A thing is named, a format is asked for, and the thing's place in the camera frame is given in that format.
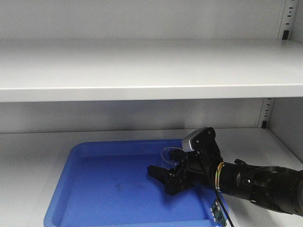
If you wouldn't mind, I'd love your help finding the clear glass beaker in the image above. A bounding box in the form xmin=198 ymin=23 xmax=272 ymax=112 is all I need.
xmin=160 ymin=146 xmax=184 ymax=169

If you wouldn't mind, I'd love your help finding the black camera cable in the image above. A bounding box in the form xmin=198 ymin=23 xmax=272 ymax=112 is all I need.
xmin=197 ymin=151 xmax=234 ymax=227

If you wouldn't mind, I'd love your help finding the black shelf clip lower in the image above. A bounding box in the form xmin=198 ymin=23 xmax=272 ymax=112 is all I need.
xmin=261 ymin=121 xmax=267 ymax=129

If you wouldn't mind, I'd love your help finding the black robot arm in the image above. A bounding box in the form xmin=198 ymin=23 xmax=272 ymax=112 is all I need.
xmin=147 ymin=127 xmax=303 ymax=216

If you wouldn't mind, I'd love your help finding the blue plastic tray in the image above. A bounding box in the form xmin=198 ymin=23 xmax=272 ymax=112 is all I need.
xmin=44 ymin=139 xmax=215 ymax=227

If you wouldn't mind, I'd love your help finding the black shelf clip upper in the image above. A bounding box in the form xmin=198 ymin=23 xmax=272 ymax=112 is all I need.
xmin=282 ymin=30 xmax=290 ymax=40

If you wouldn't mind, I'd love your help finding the black shelf clip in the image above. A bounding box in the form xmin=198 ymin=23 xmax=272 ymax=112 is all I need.
xmin=282 ymin=30 xmax=290 ymax=40
xmin=261 ymin=121 xmax=267 ymax=129

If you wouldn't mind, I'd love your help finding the green circuit board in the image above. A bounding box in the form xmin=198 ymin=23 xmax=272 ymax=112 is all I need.
xmin=210 ymin=199 xmax=227 ymax=227

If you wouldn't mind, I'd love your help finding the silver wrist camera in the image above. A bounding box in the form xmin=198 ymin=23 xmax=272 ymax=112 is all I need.
xmin=182 ymin=127 xmax=206 ymax=152

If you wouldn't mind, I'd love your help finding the grey upper cabinet shelf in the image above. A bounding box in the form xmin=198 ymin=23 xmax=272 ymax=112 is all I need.
xmin=0 ymin=40 xmax=303 ymax=102

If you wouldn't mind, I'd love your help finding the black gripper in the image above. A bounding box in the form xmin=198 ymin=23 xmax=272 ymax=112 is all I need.
xmin=147 ymin=127 xmax=223 ymax=196

